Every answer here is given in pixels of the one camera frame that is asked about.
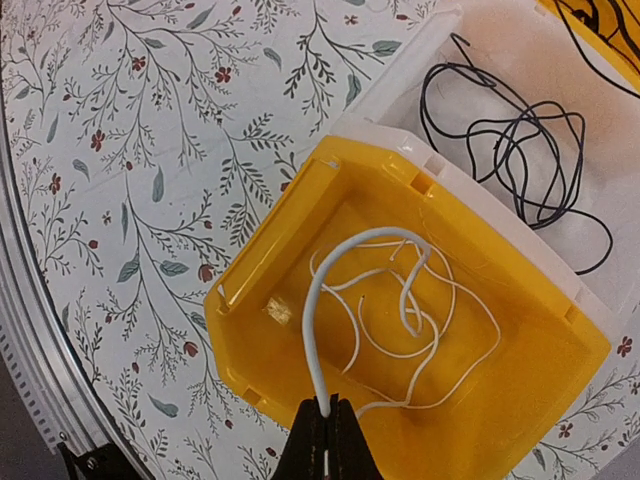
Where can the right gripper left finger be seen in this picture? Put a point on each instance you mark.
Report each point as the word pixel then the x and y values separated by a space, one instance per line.
pixel 303 456

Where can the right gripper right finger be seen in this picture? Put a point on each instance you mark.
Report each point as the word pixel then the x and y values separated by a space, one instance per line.
pixel 346 452

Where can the near yellow bin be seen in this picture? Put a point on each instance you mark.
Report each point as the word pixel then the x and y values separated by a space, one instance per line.
pixel 459 353

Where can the yellow bin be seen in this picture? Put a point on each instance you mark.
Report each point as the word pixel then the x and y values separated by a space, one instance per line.
pixel 459 353
pixel 610 27

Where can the floral table mat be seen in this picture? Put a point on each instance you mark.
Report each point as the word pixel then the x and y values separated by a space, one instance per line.
pixel 149 141

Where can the white translucent bin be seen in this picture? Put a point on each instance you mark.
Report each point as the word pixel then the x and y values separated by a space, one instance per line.
pixel 533 129

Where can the far yellow bin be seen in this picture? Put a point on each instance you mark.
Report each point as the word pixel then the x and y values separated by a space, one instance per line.
pixel 610 27

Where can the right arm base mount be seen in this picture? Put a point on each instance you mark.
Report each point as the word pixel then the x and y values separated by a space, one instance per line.
pixel 103 463

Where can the aluminium front rail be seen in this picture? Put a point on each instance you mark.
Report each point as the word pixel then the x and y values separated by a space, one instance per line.
pixel 34 345

